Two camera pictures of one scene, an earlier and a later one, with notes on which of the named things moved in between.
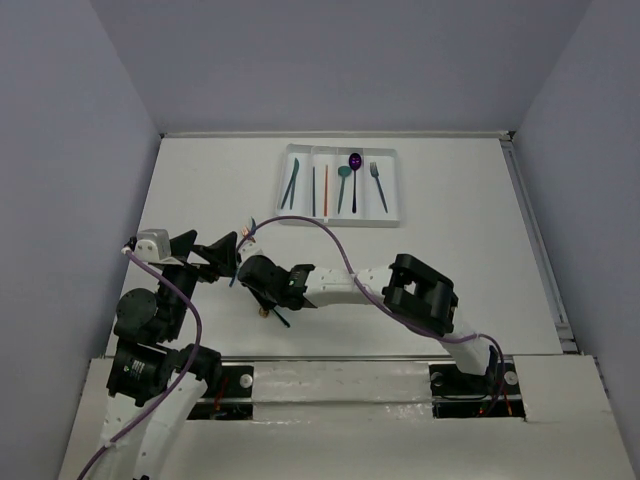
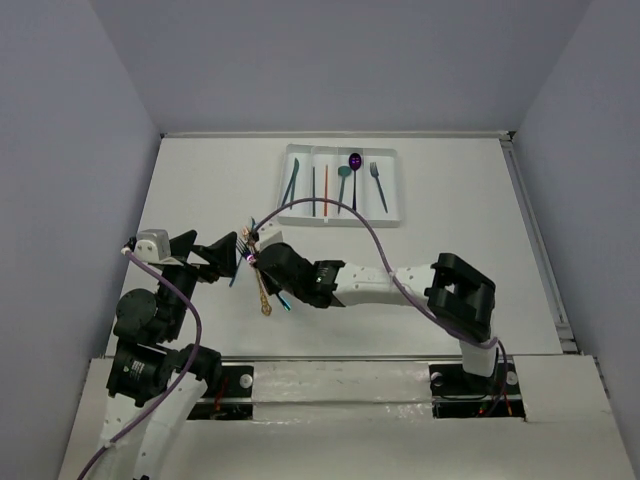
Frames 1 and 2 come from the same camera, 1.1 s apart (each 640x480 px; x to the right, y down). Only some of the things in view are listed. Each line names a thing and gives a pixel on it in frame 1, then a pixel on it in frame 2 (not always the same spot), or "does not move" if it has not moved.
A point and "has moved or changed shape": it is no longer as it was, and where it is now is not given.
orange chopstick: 326,190 does not move
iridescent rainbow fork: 282,316 has moved or changed shape
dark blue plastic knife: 287,191 does not move
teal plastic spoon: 343,171 does not move
